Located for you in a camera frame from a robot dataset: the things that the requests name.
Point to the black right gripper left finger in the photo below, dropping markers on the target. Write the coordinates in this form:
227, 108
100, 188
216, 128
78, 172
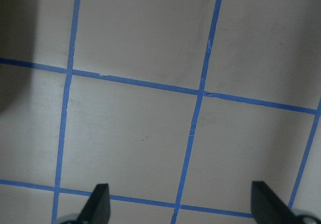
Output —
97, 209

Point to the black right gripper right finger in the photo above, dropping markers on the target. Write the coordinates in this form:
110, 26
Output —
268, 208

